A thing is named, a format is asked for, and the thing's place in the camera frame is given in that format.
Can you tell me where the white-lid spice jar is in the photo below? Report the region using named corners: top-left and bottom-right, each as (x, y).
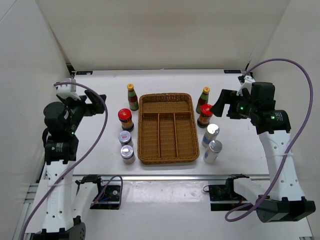
top-left (120, 145), bottom-right (136, 165)
top-left (118, 130), bottom-right (134, 147)

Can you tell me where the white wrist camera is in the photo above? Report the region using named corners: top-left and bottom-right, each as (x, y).
top-left (56, 78), bottom-right (80, 100)
top-left (236, 75), bottom-right (255, 96)

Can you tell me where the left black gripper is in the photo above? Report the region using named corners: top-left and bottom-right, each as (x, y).
top-left (59, 89), bottom-right (106, 134)

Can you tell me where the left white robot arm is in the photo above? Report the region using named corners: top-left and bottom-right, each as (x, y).
top-left (31, 90), bottom-right (108, 240)

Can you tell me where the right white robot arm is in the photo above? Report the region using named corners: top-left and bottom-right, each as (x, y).
top-left (210, 82), bottom-right (316, 223)

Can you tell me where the wicker divided basket tray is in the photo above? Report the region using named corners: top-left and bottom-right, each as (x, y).
top-left (137, 93), bottom-right (200, 165)

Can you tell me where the silver-top white shaker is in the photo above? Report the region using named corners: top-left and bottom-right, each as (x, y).
top-left (203, 140), bottom-right (223, 164)
top-left (201, 123), bottom-right (220, 148)

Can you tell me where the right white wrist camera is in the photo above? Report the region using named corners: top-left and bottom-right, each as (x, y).
top-left (236, 75), bottom-right (255, 96)

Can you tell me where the yellow-cap sauce bottle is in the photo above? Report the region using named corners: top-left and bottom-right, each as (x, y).
top-left (127, 83), bottom-right (139, 111)
top-left (195, 86), bottom-right (210, 114)

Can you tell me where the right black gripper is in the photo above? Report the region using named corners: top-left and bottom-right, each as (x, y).
top-left (209, 89), bottom-right (257, 120)

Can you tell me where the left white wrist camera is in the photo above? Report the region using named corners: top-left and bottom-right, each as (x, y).
top-left (56, 78), bottom-right (80, 100)

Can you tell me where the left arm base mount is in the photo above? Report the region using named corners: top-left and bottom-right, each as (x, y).
top-left (75, 174), bottom-right (124, 210)

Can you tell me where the red-lid chili jar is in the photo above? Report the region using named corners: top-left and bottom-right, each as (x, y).
top-left (118, 108), bottom-right (134, 132)
top-left (197, 103), bottom-right (213, 128)

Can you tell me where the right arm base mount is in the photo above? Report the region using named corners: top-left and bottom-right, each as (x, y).
top-left (202, 174), bottom-right (250, 212)

